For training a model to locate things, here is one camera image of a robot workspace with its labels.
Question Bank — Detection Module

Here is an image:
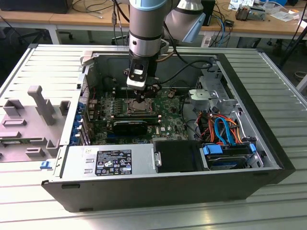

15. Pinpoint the CPU socket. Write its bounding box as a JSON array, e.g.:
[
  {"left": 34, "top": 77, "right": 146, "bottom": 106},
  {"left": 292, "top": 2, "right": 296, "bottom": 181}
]
[{"left": 125, "top": 97, "right": 154, "bottom": 115}]

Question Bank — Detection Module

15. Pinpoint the white camera on black bracket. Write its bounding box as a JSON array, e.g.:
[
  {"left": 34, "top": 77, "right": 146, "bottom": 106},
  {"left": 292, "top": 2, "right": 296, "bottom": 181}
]
[{"left": 123, "top": 58, "right": 148, "bottom": 91}]

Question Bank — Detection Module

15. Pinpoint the silver power supply unit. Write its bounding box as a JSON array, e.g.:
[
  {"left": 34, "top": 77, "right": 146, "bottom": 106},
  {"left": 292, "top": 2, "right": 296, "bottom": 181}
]
[{"left": 54, "top": 143, "right": 157, "bottom": 178}]

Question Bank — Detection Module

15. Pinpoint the black graphics card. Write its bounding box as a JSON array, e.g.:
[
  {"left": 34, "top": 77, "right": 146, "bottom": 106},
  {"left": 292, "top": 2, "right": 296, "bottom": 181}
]
[{"left": 112, "top": 120, "right": 149, "bottom": 135}]

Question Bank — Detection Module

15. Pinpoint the green RAM stick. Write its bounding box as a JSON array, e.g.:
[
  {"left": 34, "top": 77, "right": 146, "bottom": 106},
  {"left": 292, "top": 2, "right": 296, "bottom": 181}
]
[{"left": 0, "top": 137, "right": 24, "bottom": 145}]

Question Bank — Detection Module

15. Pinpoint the copper finned heat sink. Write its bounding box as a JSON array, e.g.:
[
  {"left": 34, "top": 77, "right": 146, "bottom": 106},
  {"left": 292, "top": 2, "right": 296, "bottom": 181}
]
[{"left": 235, "top": 5, "right": 252, "bottom": 22}]

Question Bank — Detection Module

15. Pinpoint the grey parts rack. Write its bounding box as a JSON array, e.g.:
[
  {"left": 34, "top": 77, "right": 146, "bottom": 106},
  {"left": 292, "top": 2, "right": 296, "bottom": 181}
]
[{"left": 0, "top": 85, "right": 72, "bottom": 164}]

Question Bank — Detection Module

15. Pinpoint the blue disk carrier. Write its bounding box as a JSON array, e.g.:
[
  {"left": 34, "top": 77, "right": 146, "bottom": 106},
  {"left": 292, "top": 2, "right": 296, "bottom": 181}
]
[{"left": 202, "top": 143, "right": 257, "bottom": 168}]

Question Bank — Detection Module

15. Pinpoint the tall black box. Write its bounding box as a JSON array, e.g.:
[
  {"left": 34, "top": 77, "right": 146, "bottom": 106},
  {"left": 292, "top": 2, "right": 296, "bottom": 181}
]
[{"left": 201, "top": 0, "right": 216, "bottom": 27}]

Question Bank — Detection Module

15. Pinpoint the blue flat data wire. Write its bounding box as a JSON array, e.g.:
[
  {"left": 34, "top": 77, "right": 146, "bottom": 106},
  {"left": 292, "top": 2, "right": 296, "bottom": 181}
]
[{"left": 214, "top": 116, "right": 237, "bottom": 147}]

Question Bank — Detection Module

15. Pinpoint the black tripod leg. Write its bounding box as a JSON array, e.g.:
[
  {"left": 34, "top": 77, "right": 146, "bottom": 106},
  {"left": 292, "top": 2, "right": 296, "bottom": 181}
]
[{"left": 279, "top": 21, "right": 307, "bottom": 69}]

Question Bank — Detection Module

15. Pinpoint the black box on desk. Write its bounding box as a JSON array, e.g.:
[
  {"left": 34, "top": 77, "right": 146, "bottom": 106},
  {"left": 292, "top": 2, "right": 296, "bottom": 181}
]
[{"left": 0, "top": 0, "right": 72, "bottom": 14}]

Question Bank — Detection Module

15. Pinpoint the green motherboard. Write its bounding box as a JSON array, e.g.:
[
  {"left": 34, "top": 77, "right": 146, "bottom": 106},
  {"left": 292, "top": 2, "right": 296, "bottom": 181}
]
[{"left": 89, "top": 87, "right": 194, "bottom": 146}]

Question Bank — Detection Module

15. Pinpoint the orange power wire bundle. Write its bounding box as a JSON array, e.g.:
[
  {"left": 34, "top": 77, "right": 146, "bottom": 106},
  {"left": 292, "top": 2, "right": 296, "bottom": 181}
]
[{"left": 198, "top": 114, "right": 243, "bottom": 144}]

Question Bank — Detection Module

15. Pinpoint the black grey PC case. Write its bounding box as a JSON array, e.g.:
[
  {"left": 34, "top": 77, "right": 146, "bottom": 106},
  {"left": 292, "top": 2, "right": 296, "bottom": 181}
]
[{"left": 40, "top": 51, "right": 296, "bottom": 213}]

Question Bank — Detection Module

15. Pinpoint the hard disk drive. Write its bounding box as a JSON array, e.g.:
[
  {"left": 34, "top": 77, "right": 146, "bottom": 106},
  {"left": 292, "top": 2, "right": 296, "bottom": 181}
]
[{"left": 206, "top": 154, "right": 252, "bottom": 171}]

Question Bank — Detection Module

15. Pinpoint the grey box camera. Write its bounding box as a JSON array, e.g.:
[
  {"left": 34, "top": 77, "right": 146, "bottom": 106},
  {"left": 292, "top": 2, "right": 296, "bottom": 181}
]
[{"left": 159, "top": 38, "right": 170, "bottom": 55}]

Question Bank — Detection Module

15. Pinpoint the silver drive cage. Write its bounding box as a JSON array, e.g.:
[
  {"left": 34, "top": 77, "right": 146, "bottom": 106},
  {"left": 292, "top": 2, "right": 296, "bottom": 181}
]
[{"left": 188, "top": 62, "right": 240, "bottom": 115}]

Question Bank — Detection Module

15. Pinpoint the wooden desk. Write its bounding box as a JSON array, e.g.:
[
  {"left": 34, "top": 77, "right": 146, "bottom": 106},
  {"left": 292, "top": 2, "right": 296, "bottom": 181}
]
[{"left": 0, "top": 0, "right": 307, "bottom": 40}]

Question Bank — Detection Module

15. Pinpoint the silver CPU chip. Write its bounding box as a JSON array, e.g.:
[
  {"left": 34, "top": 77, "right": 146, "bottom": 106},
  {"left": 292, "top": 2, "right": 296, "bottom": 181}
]
[{"left": 131, "top": 100, "right": 149, "bottom": 112}]

